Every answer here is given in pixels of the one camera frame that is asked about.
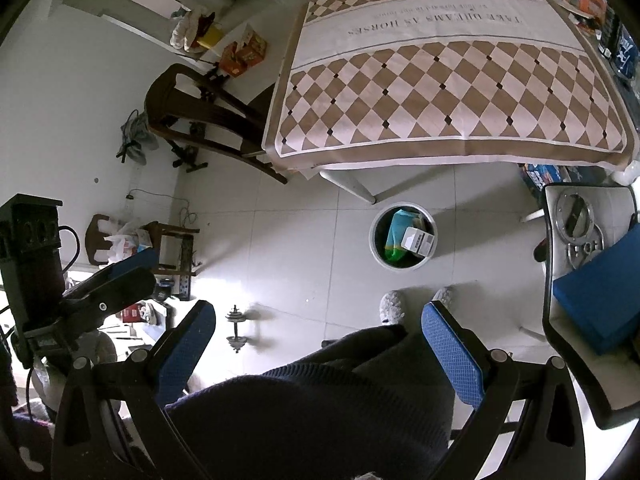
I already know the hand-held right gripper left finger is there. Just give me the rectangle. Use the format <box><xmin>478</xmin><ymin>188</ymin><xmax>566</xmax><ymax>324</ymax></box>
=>
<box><xmin>50</xmin><ymin>299</ymin><xmax>218</xmax><ymax>480</ymax></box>

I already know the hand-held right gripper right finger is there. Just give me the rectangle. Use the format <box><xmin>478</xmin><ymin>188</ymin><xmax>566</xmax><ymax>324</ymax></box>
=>
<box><xmin>421</xmin><ymin>300</ymin><xmax>587</xmax><ymax>480</ymax></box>

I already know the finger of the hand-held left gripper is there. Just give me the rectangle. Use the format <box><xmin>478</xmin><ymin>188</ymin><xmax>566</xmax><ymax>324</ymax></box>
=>
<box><xmin>69</xmin><ymin>247</ymin><xmax>160</xmax><ymax>295</ymax></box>
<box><xmin>60</xmin><ymin>266</ymin><xmax>157</xmax><ymax>329</ymax></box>

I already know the white cardboard box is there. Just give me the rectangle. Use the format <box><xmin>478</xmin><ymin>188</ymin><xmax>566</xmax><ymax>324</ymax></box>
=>
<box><xmin>400</xmin><ymin>226</ymin><xmax>435</xmax><ymax>258</ymax></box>

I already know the teal green packet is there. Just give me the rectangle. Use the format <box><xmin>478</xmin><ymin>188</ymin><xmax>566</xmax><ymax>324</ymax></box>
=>
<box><xmin>384</xmin><ymin>208</ymin><xmax>426</xmax><ymax>263</ymax></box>

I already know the white round trash bin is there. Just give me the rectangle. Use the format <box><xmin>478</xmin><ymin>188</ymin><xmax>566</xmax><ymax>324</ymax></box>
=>
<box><xmin>369</xmin><ymin>201</ymin><xmax>437</xmax><ymax>272</ymax></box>

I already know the clear plastic bag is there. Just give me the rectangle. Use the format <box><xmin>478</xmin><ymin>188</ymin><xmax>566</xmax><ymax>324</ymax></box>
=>
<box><xmin>104</xmin><ymin>220</ymin><xmax>152</xmax><ymax>264</ymax></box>

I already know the small wooden stool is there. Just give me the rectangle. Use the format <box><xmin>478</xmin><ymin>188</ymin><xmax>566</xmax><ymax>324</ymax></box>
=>
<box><xmin>144</xmin><ymin>220</ymin><xmax>202</xmax><ymax>275</ymax></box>

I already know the curved wooden chair back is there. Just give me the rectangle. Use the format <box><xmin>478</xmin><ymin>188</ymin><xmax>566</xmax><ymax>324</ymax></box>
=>
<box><xmin>84</xmin><ymin>213</ymin><xmax>115</xmax><ymax>267</ymax></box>

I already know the metal dumbbell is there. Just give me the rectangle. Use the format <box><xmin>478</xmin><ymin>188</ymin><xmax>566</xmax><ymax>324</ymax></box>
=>
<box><xmin>225</xmin><ymin>303</ymin><xmax>250</xmax><ymax>354</ymax></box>

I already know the black floor stand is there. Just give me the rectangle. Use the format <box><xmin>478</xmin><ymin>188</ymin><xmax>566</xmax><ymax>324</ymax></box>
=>
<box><xmin>171</xmin><ymin>141</ymin><xmax>209</xmax><ymax>174</ymax></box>

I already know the grey green cloth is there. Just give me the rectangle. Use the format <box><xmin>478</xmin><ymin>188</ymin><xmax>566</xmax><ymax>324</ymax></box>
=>
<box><xmin>116</xmin><ymin>109</ymin><xmax>159</xmax><ymax>164</ymax></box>

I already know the white black framed chair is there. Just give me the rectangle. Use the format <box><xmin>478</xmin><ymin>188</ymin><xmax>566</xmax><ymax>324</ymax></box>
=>
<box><xmin>520</xmin><ymin>182</ymin><xmax>640</xmax><ymax>431</ymax></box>

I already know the person's dark sweater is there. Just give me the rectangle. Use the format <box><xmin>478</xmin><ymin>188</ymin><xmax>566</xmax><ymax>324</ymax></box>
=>
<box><xmin>162</xmin><ymin>324</ymin><xmax>462</xmax><ymax>480</ymax></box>

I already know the dark wooden chair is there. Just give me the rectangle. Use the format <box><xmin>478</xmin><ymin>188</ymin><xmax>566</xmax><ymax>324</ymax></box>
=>
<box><xmin>145</xmin><ymin>63</ymin><xmax>289</xmax><ymax>185</ymax></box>

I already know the blue printed carton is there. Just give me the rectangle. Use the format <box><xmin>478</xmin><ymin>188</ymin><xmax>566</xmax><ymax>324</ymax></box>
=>
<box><xmin>519</xmin><ymin>162</ymin><xmax>612</xmax><ymax>197</ymax></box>

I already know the orange cardboard box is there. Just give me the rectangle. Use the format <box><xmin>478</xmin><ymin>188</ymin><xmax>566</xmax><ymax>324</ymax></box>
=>
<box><xmin>239</xmin><ymin>31</ymin><xmax>269</xmax><ymax>67</ymax></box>
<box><xmin>219</xmin><ymin>42</ymin><xmax>247</xmax><ymax>77</ymax></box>

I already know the yellow box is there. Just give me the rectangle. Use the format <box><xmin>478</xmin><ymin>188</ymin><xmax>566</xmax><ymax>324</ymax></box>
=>
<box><xmin>197</xmin><ymin>27</ymin><xmax>224</xmax><ymax>51</ymax></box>

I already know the white plastic bag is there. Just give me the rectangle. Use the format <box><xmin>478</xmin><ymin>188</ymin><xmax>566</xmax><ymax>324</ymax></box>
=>
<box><xmin>170</xmin><ymin>9</ymin><xmax>202</xmax><ymax>52</ymax></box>

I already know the white round object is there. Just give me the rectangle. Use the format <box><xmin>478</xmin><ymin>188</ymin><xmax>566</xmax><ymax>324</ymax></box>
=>
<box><xmin>615</xmin><ymin>160</ymin><xmax>640</xmax><ymax>187</ymax></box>

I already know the brown checked tablecloth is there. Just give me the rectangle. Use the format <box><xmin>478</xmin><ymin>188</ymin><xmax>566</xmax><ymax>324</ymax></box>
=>
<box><xmin>261</xmin><ymin>0</ymin><xmax>632</xmax><ymax>173</ymax></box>

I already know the dark blue package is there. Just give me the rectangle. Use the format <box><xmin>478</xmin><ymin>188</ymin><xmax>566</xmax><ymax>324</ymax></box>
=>
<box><xmin>597</xmin><ymin>15</ymin><xmax>640</xmax><ymax>81</ymax></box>

